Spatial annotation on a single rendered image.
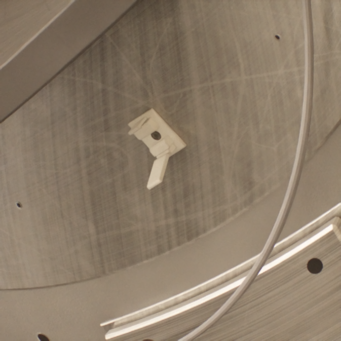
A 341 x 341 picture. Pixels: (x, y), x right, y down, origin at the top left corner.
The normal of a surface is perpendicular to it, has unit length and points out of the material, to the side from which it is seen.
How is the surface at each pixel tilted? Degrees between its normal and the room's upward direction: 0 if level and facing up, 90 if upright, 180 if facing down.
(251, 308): 90
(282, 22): 90
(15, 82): 90
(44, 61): 90
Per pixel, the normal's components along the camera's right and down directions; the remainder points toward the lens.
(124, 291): -0.41, 0.55
